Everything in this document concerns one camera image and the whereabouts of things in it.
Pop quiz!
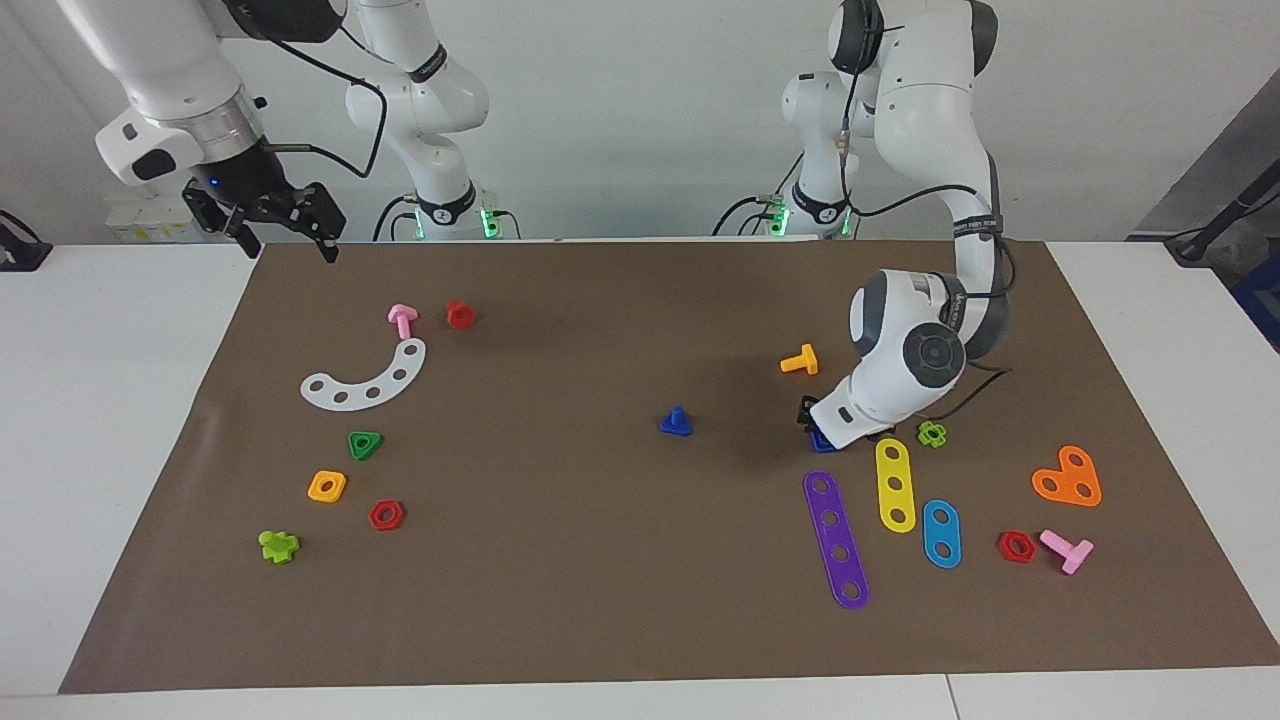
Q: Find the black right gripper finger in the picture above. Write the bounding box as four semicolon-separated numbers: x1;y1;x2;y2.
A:
183;183;263;259
300;183;347;263

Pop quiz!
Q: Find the translucent plastic box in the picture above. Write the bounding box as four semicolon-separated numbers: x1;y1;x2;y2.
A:
103;195;216;245

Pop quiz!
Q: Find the yellow three-hole toy plate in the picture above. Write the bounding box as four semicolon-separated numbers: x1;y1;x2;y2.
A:
874;437;918;534

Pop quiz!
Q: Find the purple four-hole toy plate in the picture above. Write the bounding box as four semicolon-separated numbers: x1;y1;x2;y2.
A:
803;470;871;611

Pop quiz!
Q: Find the blue two-hole toy plate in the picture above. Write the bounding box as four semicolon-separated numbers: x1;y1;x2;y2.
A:
921;498;963;570

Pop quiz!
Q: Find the white curved five-hole plate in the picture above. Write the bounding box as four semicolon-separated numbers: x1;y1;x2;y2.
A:
300;338;428;412

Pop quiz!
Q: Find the black clamp stand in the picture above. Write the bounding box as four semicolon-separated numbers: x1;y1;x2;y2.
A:
0;210;53;273

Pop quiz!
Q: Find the brown table mat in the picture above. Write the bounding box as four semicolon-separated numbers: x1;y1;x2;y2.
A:
58;238;1280;695

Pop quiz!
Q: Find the orange three-hole angled plate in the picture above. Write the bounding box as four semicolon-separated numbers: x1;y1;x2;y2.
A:
1031;445;1103;508

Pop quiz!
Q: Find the black pole stand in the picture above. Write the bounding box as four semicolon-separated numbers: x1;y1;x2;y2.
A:
1165;185;1280;266

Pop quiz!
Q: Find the blue box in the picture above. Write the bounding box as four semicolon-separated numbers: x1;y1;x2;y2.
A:
1235;255;1280;351

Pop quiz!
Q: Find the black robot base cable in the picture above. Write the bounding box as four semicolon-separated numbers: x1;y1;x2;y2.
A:
373;193;421;243
712;193;801;239

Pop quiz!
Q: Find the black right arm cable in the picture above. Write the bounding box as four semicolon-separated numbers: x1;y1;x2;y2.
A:
262;25;389;181

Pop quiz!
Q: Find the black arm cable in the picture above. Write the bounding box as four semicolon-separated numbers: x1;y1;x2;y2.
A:
840;50;1016;426
262;25;389;181

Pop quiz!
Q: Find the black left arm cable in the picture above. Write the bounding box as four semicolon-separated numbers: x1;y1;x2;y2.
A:
840;50;1016;426

